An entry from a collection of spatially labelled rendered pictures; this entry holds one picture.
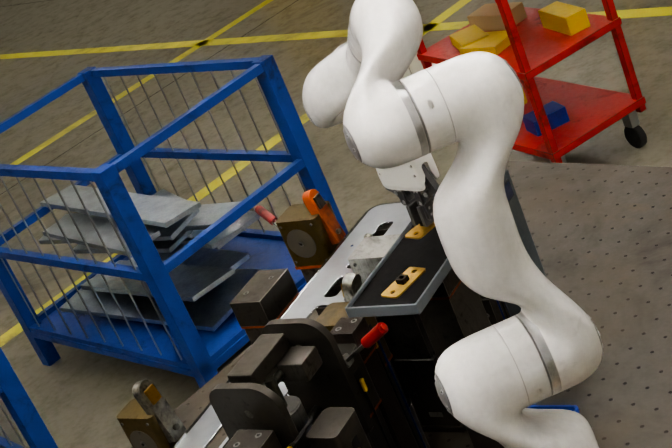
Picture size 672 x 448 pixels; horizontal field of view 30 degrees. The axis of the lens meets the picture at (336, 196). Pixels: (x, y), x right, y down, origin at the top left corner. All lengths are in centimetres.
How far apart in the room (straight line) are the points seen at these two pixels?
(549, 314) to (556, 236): 135
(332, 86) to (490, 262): 42
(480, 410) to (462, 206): 29
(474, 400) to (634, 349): 89
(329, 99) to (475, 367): 48
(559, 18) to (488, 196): 318
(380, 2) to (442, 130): 20
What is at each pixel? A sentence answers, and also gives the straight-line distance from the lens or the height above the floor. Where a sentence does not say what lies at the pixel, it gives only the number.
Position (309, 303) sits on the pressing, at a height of 100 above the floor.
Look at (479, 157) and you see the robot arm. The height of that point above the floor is 148.
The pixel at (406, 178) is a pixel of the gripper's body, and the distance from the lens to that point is 205.
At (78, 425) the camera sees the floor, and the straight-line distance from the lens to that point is 472.
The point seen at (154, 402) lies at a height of 107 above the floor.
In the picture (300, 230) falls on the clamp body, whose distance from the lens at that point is 271.
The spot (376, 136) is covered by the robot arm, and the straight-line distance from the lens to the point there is 153.
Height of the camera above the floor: 210
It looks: 22 degrees down
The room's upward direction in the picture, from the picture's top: 23 degrees counter-clockwise
